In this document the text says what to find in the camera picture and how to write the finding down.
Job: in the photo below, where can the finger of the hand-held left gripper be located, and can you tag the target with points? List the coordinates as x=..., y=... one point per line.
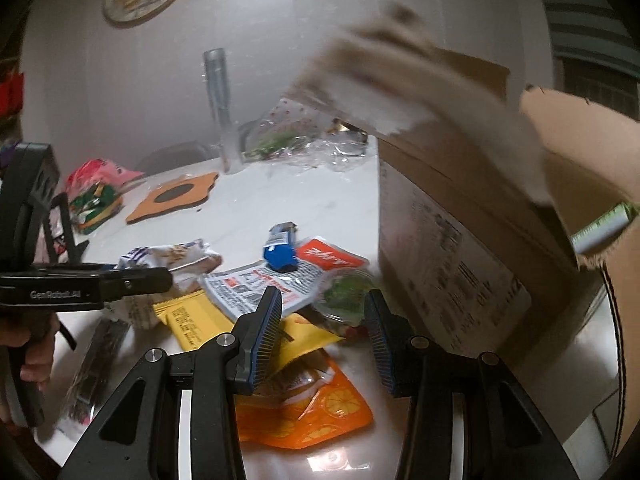
x=140, y=285

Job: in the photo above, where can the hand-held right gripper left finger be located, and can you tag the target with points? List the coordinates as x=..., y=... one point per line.
x=264, y=332

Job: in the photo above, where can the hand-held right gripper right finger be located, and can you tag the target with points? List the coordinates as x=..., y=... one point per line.
x=381, y=347

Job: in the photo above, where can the white brown snack packet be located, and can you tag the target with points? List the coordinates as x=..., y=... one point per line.
x=170, y=255

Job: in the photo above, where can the orange snack packet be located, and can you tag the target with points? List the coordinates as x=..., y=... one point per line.
x=325, y=410

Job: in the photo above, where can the brown cardboard box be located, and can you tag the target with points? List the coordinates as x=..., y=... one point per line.
x=450, y=240

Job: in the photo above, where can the white beige snack packet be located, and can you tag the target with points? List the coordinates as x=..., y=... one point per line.
x=380, y=80

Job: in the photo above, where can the person's left hand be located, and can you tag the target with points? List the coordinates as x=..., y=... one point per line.
x=40, y=355

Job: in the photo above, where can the silver red snack packet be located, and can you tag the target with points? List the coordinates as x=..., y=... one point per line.
x=240, y=290

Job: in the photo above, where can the clear green vegetable snack packet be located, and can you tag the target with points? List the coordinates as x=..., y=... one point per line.
x=345, y=295

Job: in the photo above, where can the wooden coaster board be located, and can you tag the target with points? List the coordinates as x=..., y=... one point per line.
x=145, y=207

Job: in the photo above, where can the blue snack bar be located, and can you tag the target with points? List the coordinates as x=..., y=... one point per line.
x=280, y=255

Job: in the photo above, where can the dark stick snack packet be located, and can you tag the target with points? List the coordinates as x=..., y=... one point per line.
x=100, y=360

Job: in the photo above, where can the green yellow snack packet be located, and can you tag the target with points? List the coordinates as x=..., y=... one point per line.
x=95, y=212

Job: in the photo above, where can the black lattice stand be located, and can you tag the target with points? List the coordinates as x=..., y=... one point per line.
x=20, y=200

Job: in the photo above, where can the pink red snack bag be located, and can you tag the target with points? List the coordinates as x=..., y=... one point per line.
x=100, y=170

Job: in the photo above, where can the clear red-dotted plastic wrapper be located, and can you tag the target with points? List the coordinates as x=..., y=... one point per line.
x=322, y=154

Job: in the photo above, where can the green leafy sprig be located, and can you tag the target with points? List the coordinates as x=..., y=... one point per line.
x=272, y=142

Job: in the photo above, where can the clear plastic cup stack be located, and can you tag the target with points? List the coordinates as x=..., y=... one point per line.
x=219, y=110

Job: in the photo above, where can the gold foil wrapper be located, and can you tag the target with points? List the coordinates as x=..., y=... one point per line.
x=347, y=127

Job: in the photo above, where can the green white tube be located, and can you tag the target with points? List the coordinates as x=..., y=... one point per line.
x=600, y=227

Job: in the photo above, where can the striped window blind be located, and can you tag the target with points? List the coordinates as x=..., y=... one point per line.
x=580, y=5

